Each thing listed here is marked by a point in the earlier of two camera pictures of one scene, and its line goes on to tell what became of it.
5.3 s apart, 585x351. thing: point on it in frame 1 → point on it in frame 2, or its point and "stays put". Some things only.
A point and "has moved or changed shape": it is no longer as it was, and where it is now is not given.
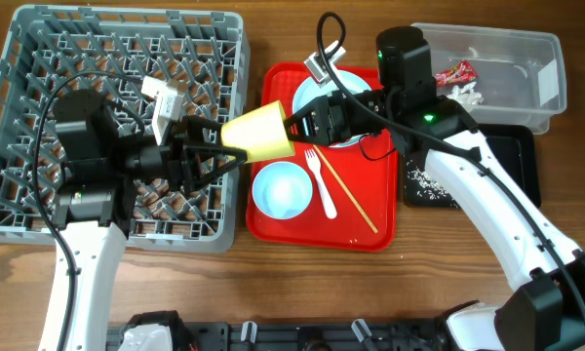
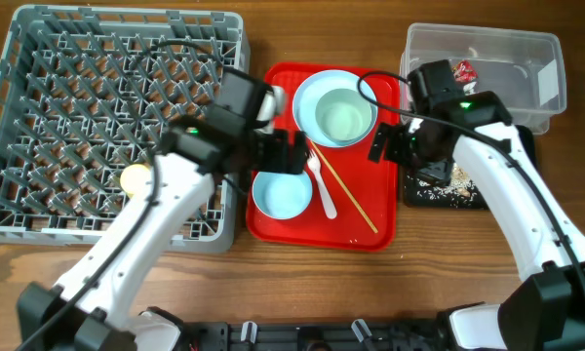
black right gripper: x=331 y=106 → x=398 y=135
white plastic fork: x=314 y=163 stays put
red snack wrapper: x=461 y=71 stays put
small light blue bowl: x=282 y=190 stays put
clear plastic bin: x=504 y=78 stays put
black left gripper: x=184 y=147 → x=296 y=153
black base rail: x=311 y=335 stays put
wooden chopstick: x=350 y=195 stays put
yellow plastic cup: x=261 y=134 has moved or changed shape
